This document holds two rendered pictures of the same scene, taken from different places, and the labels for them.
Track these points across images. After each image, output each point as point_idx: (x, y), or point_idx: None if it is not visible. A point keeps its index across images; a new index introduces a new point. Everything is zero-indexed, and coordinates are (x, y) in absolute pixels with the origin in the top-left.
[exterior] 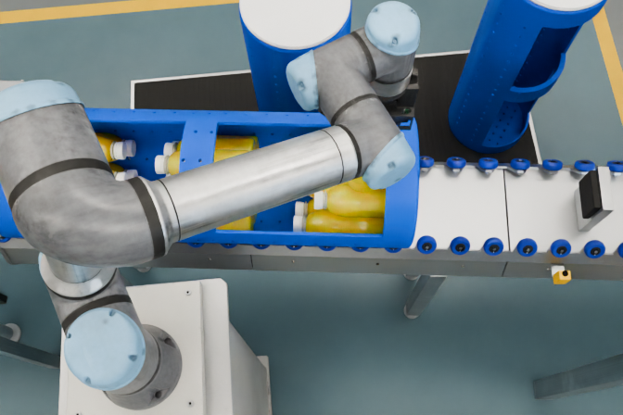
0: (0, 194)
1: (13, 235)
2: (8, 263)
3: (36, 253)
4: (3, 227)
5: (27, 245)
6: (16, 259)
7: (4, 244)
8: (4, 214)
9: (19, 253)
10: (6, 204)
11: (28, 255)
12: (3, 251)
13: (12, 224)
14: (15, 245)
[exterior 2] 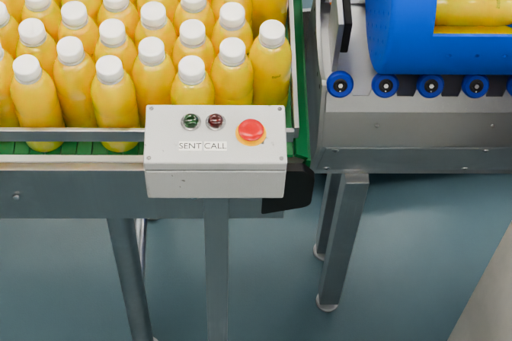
0: None
1: (408, 57)
2: (317, 145)
3: (366, 123)
4: (410, 36)
5: (365, 106)
6: (330, 138)
7: (332, 105)
8: (423, 11)
9: (342, 125)
10: None
11: (353, 128)
12: (323, 119)
13: (426, 30)
14: (347, 108)
